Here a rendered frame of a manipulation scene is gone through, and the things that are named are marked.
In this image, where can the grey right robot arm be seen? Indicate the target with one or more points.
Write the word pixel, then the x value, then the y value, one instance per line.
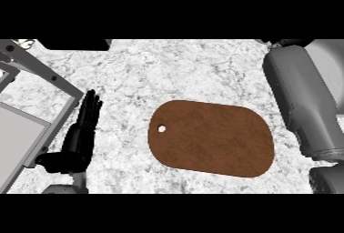
pixel 298 106

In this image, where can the brown wooden cutting board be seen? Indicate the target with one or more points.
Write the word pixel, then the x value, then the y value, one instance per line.
pixel 213 138

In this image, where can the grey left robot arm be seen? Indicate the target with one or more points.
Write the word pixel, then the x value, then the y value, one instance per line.
pixel 78 183

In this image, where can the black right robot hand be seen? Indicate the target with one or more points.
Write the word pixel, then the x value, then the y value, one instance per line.
pixel 292 42

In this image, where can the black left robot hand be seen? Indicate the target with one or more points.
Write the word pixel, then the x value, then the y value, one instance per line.
pixel 83 133

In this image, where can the grey metal frame rack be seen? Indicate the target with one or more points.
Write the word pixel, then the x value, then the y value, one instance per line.
pixel 31 63

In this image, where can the black appliance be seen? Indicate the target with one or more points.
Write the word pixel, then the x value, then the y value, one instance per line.
pixel 75 44

